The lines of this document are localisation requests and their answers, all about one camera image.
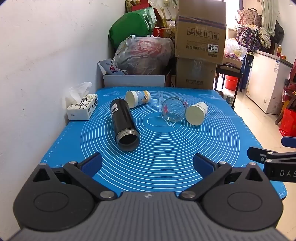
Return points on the taped cardboard box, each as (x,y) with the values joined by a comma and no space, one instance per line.
(194,74)

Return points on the orange drink bottle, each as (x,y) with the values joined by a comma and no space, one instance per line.
(279,51)

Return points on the blue print paper cup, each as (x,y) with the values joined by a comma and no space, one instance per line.
(138,97)

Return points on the pale green curtain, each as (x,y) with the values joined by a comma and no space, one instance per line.
(268,14)

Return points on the dark red clothing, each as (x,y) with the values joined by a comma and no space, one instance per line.
(290,92)

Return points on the white tissue pack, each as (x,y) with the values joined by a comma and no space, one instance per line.
(81,108)

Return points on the green print paper cup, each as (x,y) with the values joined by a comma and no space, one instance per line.
(196,112)

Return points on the large labelled cardboard box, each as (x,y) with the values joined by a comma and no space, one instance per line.
(198,39)

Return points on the green plastic bag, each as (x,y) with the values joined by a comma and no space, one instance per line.
(129,25)

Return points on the white bag with yellow contents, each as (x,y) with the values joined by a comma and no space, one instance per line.
(235,48)

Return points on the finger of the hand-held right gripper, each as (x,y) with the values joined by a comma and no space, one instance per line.
(256,153)
(289,141)

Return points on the clear glass cup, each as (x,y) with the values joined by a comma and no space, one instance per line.
(174,111)

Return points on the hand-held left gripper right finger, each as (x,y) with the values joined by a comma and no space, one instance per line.
(203,165)

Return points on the red shopping bag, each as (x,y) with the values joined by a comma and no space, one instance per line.
(289,122)

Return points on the white open box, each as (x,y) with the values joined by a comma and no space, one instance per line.
(134,81)

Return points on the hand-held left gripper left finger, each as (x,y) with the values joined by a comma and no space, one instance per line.
(92,163)

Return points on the clear bag with red contents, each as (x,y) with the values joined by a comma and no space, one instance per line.
(143,55)

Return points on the blue and white packet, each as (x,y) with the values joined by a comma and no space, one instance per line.
(110,66)

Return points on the blue silicone baking mat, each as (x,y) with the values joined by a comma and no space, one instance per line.
(161,150)

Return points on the pink checked bag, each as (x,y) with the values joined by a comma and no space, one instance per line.
(248,17)

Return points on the red bucket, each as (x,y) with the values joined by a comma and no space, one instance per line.
(231,83)

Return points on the black stool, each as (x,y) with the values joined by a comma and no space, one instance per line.
(229,73)

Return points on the purple patterned bag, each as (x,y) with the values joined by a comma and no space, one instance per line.
(248,38)

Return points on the white chest freezer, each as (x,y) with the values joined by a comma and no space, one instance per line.
(263,81)

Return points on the black thermos cup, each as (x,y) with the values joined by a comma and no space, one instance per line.
(122,120)

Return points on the red carton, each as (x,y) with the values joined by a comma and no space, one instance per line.
(161,32)

